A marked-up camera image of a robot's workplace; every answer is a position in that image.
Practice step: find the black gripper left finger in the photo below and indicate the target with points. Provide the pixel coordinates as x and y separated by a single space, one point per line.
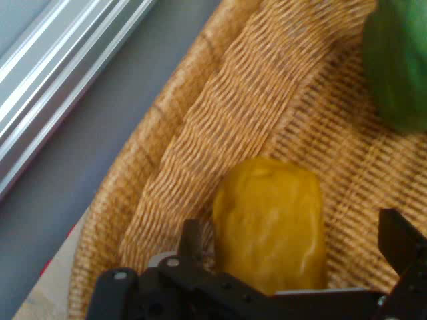
191 240

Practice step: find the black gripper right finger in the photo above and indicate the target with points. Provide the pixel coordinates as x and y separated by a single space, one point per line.
407 246

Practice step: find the yellow bell pepper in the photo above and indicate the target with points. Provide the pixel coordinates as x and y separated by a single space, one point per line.
270 226

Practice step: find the bamboo cutting board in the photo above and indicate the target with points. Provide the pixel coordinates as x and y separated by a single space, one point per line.
46 293

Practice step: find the woven wicker basket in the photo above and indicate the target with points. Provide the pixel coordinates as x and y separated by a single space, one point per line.
253 83

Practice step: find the green bell pepper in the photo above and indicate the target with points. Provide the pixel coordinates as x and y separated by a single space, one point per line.
400 66

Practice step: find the aluminium rail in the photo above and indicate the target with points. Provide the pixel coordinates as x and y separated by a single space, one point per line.
50 76

